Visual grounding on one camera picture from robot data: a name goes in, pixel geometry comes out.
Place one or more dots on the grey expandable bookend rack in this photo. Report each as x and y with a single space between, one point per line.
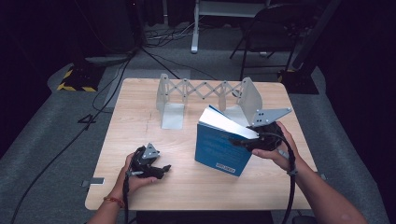
172 116

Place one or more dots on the white desk frame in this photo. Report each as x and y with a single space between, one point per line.
195 34

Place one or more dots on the person's left hand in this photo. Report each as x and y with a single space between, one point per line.
130 183

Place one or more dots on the person's right hand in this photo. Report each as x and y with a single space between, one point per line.
289 155

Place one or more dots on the grey table edge bracket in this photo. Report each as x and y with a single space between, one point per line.
322 177
92 181

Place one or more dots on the grey slanted metal pole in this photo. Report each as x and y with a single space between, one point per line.
314 34

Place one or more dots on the blue book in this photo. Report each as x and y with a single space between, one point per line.
218 149

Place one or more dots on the black folding chair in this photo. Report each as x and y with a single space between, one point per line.
271 40

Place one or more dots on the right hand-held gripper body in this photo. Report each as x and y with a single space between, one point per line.
267 137

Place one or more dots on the black stand base hazard tape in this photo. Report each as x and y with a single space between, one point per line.
81 81
299 82

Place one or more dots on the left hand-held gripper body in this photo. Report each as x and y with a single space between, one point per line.
146 161

